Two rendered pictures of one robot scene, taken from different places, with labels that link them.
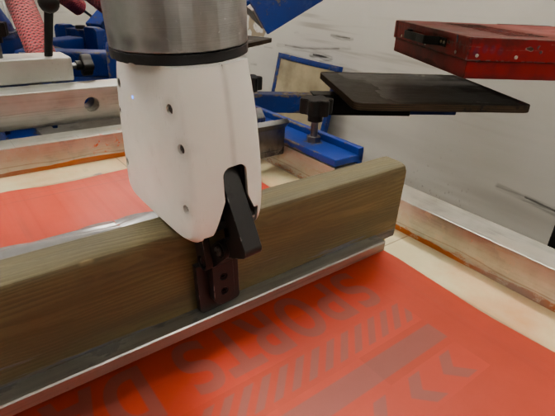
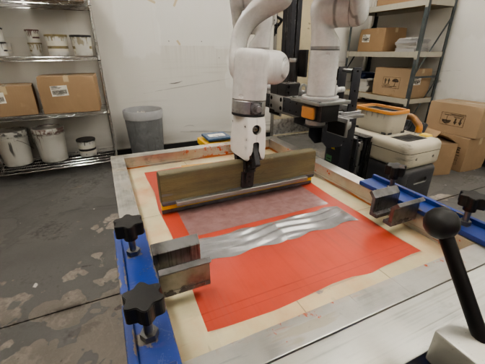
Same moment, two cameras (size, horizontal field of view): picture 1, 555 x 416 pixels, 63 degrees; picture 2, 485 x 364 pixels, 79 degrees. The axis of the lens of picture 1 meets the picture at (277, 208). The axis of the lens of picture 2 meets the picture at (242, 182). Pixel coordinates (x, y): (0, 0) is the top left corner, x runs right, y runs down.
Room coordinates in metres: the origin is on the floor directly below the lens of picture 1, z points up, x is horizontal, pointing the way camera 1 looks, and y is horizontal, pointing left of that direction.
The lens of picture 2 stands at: (0.92, 0.21, 1.29)
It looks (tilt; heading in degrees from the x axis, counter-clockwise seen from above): 24 degrees down; 194
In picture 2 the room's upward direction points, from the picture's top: straight up
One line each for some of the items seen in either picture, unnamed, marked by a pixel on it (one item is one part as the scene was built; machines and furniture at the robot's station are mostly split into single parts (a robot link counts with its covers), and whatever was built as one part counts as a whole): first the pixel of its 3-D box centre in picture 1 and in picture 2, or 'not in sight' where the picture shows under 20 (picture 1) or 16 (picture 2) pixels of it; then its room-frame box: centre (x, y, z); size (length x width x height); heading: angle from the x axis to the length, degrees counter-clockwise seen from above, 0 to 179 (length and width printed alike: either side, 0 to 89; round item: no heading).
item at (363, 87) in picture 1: (256, 98); not in sight; (1.22, 0.07, 0.91); 1.34 x 0.40 x 0.08; 99
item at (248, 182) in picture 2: not in sight; (250, 175); (0.29, 0.07, 1.02); 0.03 x 0.03 x 0.07; 39
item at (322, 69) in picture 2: not in sight; (325, 74); (-0.19, 0.22, 1.21); 0.16 x 0.13 x 0.15; 131
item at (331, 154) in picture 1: (277, 143); (143, 302); (0.66, 0.01, 0.97); 0.30 x 0.05 x 0.07; 39
